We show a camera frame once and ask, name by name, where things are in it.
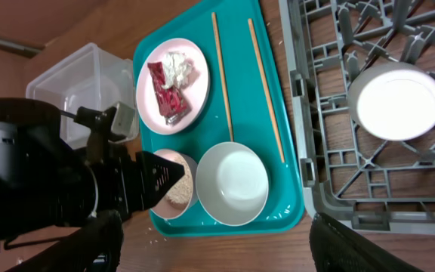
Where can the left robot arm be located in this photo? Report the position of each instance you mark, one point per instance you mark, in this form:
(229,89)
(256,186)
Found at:
(44,182)

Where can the rice pile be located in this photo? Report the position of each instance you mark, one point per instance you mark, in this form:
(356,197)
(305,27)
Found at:
(182,192)

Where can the small pink plate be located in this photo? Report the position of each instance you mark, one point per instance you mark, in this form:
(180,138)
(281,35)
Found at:
(164,209)

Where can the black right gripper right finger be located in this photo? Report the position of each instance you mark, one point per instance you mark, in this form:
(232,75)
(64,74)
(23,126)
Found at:
(335,247)

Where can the red snack wrapper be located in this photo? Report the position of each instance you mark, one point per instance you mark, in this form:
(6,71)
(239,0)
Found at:
(172,105)

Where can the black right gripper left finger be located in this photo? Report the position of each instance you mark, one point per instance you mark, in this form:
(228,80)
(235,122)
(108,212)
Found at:
(95,247)

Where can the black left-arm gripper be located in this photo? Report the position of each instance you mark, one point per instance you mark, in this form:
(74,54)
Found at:
(124,184)

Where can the clear plastic bin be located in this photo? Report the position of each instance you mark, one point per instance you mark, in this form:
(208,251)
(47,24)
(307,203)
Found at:
(90,77)

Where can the grey bowl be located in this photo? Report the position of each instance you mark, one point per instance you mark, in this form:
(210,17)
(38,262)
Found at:
(232,184)

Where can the large white plate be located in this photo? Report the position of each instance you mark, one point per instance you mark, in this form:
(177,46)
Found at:
(196,93)

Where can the teal serving tray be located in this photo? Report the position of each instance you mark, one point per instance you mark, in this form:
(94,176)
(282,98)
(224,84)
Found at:
(250,117)

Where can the white tissue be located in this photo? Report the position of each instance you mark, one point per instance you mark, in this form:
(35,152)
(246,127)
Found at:
(177,68)

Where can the wooden chopstick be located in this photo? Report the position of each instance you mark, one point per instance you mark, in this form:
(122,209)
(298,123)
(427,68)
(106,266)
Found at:
(217,41)
(266,89)

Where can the white paper cup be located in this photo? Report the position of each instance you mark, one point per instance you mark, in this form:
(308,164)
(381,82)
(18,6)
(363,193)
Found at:
(393,101)

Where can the grey dish rack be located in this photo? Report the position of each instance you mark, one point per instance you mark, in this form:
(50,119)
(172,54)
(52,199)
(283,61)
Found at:
(364,182)

